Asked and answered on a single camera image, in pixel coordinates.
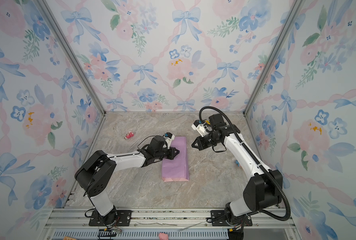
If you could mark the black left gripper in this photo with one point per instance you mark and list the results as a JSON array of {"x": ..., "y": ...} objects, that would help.
[{"x": 172, "y": 150}]

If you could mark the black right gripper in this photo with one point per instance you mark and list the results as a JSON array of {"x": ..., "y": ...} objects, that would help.
[{"x": 201, "y": 146}]

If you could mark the pink purple wrapping paper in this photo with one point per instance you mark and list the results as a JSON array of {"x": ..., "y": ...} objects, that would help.
[{"x": 177, "y": 170}]

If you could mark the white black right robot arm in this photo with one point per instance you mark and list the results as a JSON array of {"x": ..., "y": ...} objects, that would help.
[{"x": 264, "y": 190}]

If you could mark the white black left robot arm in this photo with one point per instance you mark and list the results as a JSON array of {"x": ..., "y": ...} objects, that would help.
[{"x": 94, "y": 175}]

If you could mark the red pink toy figure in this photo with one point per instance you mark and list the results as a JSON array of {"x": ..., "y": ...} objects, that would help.
[{"x": 129, "y": 135}]

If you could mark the pink object front edge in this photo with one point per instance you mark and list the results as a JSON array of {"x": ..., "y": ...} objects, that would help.
[{"x": 163, "y": 236}]

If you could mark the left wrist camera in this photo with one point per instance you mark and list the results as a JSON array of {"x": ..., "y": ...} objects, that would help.
[{"x": 162, "y": 142}]

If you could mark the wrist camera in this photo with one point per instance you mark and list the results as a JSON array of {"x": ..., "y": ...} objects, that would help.
[
  {"x": 162, "y": 142},
  {"x": 213, "y": 123}
]

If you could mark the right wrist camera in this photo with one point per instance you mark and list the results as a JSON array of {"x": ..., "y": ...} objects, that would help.
[{"x": 213, "y": 123}]

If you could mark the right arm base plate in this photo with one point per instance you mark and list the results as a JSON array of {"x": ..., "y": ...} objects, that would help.
[{"x": 219, "y": 218}]

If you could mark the grey slotted cable duct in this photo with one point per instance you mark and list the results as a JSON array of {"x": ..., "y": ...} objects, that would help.
[{"x": 141, "y": 234}]

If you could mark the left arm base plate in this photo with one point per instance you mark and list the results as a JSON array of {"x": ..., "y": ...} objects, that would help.
[{"x": 115, "y": 218}]

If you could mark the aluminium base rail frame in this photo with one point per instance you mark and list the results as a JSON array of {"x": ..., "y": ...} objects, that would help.
[{"x": 263, "y": 228}]

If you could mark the aluminium corner post right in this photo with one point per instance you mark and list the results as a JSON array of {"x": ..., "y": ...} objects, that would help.
[{"x": 277, "y": 47}]

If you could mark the aluminium corner post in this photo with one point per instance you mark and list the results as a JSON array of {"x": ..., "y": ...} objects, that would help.
[
  {"x": 277, "y": 47},
  {"x": 72, "y": 58}
]

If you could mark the aluminium corner post left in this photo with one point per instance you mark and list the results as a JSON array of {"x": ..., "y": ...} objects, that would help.
[{"x": 72, "y": 58}]

